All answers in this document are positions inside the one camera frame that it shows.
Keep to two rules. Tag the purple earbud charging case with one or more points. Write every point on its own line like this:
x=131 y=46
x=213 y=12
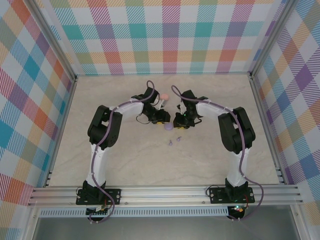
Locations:
x=168 y=127

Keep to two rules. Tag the pink earbud charging case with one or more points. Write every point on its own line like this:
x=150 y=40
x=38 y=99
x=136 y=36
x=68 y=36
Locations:
x=163 y=96

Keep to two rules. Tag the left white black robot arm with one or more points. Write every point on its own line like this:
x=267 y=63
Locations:
x=105 y=125

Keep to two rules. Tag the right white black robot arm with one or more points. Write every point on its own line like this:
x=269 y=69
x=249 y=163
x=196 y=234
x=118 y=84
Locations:
x=237 y=130

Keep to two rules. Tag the small controller circuit board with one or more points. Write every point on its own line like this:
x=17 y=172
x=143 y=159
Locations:
x=98 y=213
x=238 y=209

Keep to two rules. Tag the grey metal bottom panel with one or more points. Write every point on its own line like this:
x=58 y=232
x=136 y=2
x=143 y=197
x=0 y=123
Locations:
x=162 y=230

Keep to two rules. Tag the aluminium mounting rail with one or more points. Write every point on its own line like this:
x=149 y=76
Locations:
x=162 y=196

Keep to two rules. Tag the aluminium frame side rail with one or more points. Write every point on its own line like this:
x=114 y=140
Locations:
x=67 y=107
x=260 y=107

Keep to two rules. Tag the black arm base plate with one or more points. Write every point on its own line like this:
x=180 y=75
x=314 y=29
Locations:
x=112 y=193
x=215 y=200

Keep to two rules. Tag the aluminium frame post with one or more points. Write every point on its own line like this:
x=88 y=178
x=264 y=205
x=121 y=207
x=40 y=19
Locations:
x=56 y=41
x=270 y=37

